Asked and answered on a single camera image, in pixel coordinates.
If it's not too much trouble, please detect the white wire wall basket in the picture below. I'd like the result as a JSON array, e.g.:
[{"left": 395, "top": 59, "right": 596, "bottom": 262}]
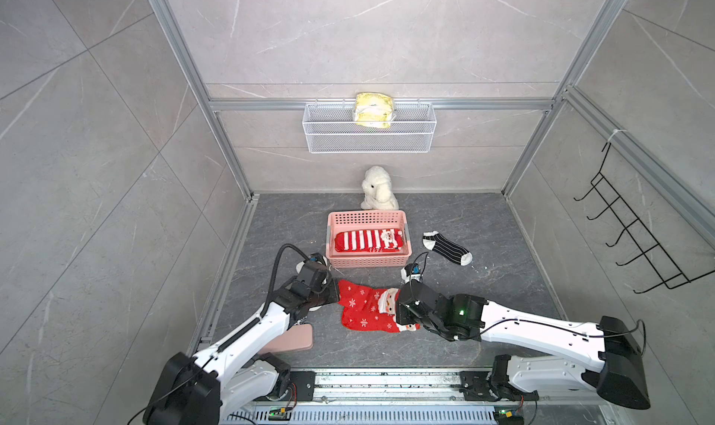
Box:
[{"left": 302, "top": 102, "right": 437, "bottom": 154}]

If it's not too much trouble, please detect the metal base rail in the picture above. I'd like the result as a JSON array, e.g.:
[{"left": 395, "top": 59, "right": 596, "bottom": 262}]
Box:
[{"left": 222, "top": 368, "right": 623, "bottom": 424}]

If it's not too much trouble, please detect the red white santa sock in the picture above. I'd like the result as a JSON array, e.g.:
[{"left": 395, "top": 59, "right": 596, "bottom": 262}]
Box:
[{"left": 333, "top": 229, "right": 405, "bottom": 253}]

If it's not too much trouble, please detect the black wall hook rack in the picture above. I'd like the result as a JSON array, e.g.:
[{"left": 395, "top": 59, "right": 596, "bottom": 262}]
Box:
[{"left": 573, "top": 142, "right": 714, "bottom": 295}]

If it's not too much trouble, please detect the pink plastic basket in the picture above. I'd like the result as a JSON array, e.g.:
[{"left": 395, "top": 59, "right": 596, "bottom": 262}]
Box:
[{"left": 326, "top": 210, "right": 413, "bottom": 269}]

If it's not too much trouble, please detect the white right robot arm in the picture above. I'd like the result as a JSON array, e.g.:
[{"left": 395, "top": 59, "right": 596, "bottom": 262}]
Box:
[{"left": 396, "top": 281, "right": 651, "bottom": 410}]

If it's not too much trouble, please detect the red snowflake sock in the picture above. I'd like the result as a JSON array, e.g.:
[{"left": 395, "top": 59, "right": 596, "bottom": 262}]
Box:
[{"left": 338, "top": 280, "right": 420, "bottom": 334}]

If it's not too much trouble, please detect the pink case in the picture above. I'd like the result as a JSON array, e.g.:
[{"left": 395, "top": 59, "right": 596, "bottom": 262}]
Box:
[{"left": 259, "top": 324, "right": 314, "bottom": 354}]

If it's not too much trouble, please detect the yellow packet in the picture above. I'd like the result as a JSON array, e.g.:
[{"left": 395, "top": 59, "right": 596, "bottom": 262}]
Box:
[{"left": 353, "top": 93, "right": 395, "bottom": 129}]

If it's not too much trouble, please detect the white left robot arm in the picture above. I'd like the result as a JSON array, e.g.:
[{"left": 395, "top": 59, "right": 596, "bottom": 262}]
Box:
[{"left": 133, "top": 244, "right": 339, "bottom": 424}]

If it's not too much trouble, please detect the white plush toy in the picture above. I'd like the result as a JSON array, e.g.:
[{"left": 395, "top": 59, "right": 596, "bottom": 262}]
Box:
[{"left": 360, "top": 166, "right": 400, "bottom": 211}]

